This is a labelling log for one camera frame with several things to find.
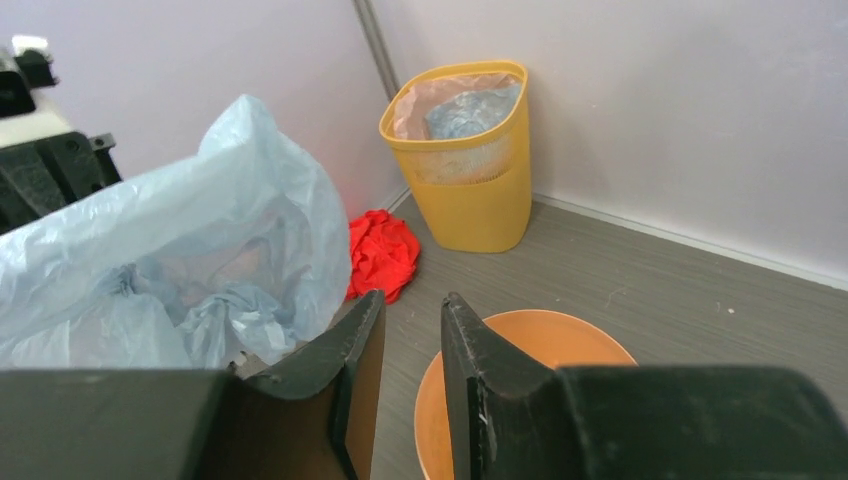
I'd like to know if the blue bag inside yellow bin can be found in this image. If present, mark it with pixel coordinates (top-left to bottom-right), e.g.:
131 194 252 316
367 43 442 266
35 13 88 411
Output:
425 84 522 140

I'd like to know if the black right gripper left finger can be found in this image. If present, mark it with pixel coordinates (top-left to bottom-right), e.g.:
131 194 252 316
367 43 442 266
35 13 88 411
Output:
1 290 386 479

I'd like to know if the yellow mesh trash bin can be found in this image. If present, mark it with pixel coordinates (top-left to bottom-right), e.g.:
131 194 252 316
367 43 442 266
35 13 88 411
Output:
378 60 532 253

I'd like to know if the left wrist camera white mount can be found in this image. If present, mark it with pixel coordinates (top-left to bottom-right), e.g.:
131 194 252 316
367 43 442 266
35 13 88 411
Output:
1 35 73 148

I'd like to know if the orange round trash bin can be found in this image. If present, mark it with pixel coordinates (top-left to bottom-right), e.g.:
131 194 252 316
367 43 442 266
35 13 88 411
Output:
414 309 636 480

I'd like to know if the light blue trash bag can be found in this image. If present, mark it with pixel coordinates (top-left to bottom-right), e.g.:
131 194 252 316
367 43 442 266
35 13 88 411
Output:
1 95 351 369

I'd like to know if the red crumpled trash bag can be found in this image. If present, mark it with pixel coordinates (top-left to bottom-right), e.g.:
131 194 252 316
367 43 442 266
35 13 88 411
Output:
345 209 421 304

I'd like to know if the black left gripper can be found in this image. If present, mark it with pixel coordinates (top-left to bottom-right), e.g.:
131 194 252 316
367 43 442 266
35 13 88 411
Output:
1 131 122 234

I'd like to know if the left aluminium frame post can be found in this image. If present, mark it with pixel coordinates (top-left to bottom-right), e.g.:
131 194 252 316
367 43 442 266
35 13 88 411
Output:
352 0 401 102

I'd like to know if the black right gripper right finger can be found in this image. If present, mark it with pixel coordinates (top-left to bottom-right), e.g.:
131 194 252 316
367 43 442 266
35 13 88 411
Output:
441 293 847 479

